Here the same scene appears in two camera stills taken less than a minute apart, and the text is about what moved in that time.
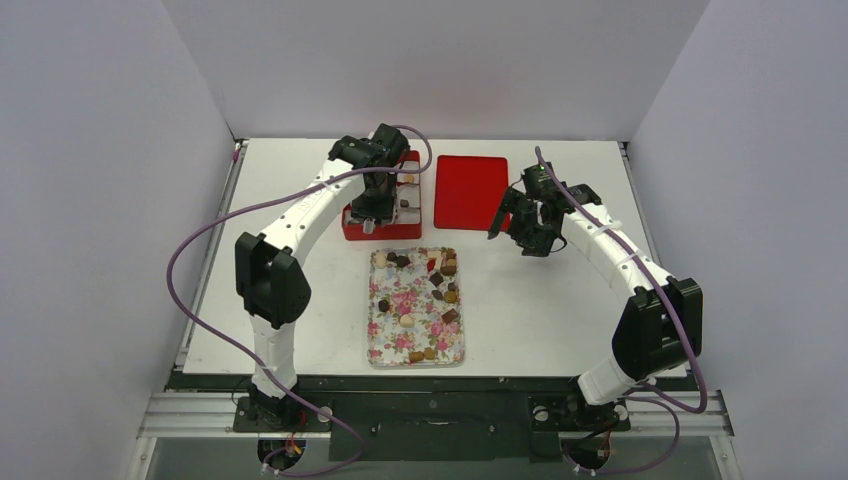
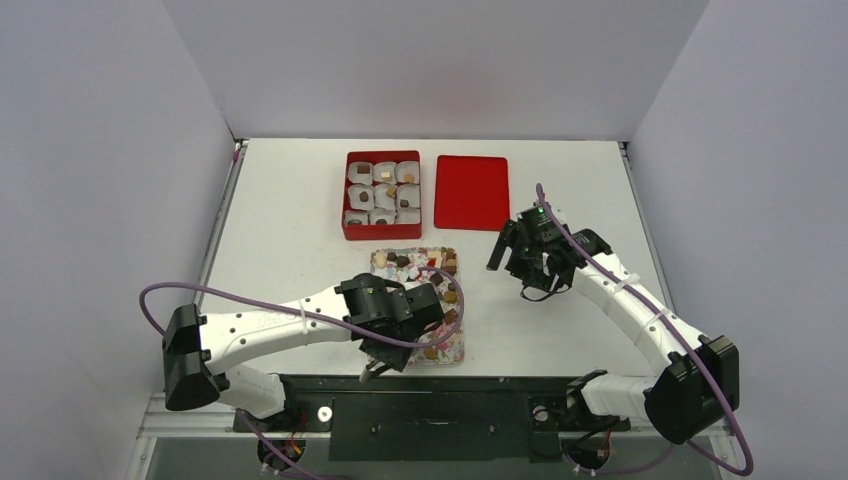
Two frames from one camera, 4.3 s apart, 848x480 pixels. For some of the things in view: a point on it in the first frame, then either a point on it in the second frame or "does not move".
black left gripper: x=381 y=211 to x=393 y=357
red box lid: x=469 y=190 does not move
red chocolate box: x=407 y=223 does not move
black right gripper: x=515 y=216 to x=515 y=246
